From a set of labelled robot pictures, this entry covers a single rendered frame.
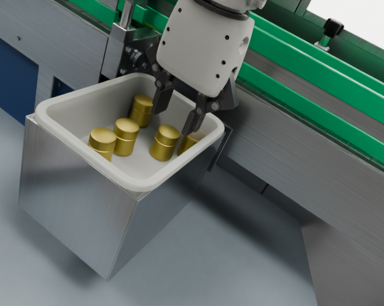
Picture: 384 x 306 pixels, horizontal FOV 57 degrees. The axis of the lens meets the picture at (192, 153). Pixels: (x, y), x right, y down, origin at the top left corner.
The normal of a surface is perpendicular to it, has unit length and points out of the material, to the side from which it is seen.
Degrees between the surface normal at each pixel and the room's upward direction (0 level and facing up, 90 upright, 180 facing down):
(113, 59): 90
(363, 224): 90
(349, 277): 90
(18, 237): 0
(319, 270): 90
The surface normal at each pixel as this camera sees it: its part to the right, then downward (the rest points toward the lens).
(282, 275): 0.34, -0.75
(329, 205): -0.49, 0.37
